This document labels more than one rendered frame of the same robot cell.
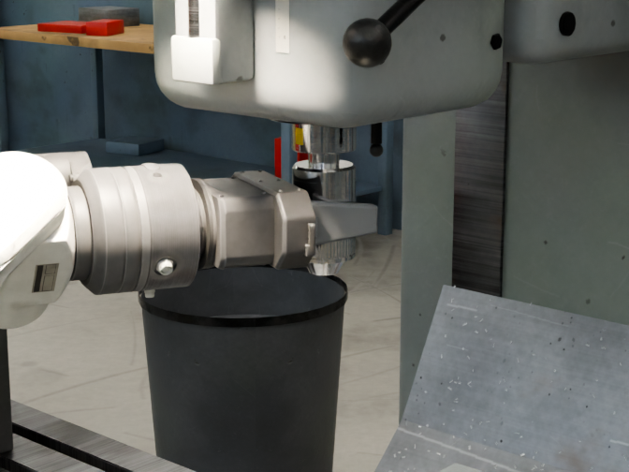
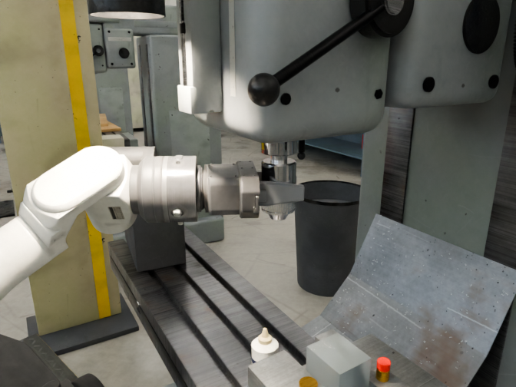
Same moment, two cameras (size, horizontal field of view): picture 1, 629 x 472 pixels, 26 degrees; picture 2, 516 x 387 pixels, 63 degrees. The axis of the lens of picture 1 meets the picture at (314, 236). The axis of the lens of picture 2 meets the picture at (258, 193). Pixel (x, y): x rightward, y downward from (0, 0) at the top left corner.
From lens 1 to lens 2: 0.48 m
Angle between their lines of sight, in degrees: 17
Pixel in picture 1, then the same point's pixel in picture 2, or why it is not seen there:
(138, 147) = not seen: hidden behind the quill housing
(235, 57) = (207, 98)
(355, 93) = (268, 122)
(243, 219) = (221, 190)
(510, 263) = (408, 208)
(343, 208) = (282, 186)
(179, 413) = (302, 233)
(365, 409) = not seen: hidden behind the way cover
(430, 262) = (371, 202)
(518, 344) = (407, 248)
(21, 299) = (109, 221)
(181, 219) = (184, 188)
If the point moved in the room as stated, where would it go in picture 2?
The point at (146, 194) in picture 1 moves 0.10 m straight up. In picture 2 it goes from (167, 173) to (162, 90)
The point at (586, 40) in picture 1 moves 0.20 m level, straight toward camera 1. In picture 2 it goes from (442, 95) to (416, 112)
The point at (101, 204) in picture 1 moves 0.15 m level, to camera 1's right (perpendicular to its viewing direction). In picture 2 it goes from (141, 177) to (257, 187)
